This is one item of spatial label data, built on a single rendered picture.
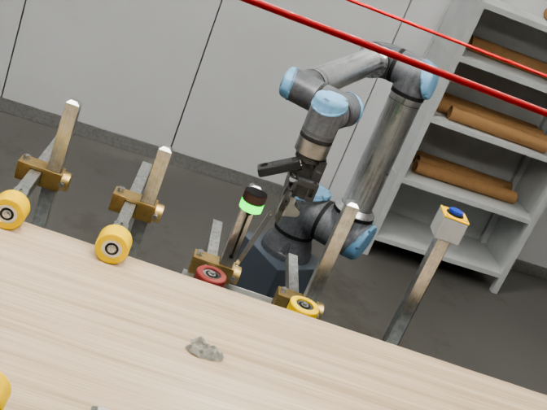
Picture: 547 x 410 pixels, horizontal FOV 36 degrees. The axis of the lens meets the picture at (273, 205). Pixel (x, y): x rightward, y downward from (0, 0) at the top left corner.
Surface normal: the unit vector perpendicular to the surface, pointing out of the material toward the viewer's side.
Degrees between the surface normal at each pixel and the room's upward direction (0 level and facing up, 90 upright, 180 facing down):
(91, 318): 0
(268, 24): 90
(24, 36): 90
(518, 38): 90
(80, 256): 0
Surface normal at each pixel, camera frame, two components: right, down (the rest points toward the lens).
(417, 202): 0.07, 0.43
